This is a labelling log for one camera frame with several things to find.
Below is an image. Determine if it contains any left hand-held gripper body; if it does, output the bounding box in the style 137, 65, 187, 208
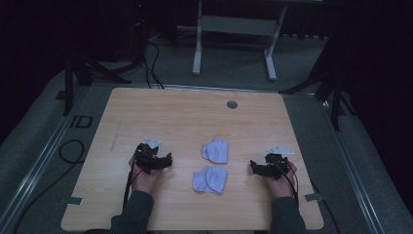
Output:
133, 136, 165, 176

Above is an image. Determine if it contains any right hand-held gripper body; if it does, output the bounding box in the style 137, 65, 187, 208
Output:
256, 144, 296, 180

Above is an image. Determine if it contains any person's right hand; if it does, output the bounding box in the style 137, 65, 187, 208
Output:
263, 161, 299, 200

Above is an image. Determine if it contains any person's left hand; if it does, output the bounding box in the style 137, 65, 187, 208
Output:
128, 155, 164, 196

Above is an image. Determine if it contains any lavender folded sock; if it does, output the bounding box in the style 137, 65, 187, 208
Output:
191, 165, 229, 196
201, 136, 230, 165

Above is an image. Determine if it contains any grey tape strip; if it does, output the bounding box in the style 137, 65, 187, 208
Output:
304, 192, 324, 203

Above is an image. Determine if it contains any black metal stand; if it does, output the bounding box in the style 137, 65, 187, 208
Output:
62, 53, 132, 117
278, 32, 348, 133

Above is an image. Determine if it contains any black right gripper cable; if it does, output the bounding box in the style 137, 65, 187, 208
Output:
274, 157, 300, 207

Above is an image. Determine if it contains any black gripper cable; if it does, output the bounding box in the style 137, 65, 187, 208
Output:
274, 157, 300, 207
122, 162, 146, 210

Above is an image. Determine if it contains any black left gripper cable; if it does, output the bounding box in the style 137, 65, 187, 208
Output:
122, 162, 146, 210

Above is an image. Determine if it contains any black thin floor cable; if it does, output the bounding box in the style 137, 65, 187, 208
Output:
309, 180, 341, 234

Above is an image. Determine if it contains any aluminium floor rail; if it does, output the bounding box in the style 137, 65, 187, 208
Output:
319, 97, 389, 234
0, 86, 95, 234
130, 83, 284, 95

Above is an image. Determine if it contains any black looped floor cable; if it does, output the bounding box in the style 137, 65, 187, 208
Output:
12, 138, 86, 234

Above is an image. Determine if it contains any black floor cables bundle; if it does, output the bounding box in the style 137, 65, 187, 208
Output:
141, 35, 166, 90

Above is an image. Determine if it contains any white metal desk frame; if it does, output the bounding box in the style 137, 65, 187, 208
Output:
191, 0, 288, 82

